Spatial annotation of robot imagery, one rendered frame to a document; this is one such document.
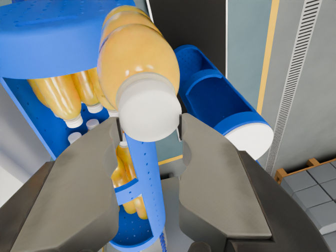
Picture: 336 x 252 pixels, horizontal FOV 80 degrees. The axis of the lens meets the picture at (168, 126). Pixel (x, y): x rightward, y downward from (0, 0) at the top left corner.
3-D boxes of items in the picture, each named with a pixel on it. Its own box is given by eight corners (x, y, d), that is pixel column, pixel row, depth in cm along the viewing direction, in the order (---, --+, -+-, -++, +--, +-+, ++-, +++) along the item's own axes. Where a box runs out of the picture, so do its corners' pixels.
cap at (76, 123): (68, 126, 48) (70, 131, 49) (83, 118, 50) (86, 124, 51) (62, 118, 51) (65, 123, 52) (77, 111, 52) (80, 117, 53)
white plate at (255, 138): (284, 139, 90) (282, 137, 91) (253, 113, 74) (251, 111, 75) (236, 174, 101) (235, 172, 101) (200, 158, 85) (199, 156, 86)
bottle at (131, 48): (164, 27, 28) (220, 94, 14) (135, 68, 31) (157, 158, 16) (119, -11, 24) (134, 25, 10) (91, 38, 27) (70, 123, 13)
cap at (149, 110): (188, 98, 14) (196, 113, 12) (153, 136, 15) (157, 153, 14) (141, 66, 12) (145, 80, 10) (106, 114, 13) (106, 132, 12)
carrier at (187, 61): (210, 59, 155) (184, 35, 139) (283, 137, 91) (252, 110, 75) (185, 86, 166) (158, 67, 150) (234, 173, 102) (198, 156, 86)
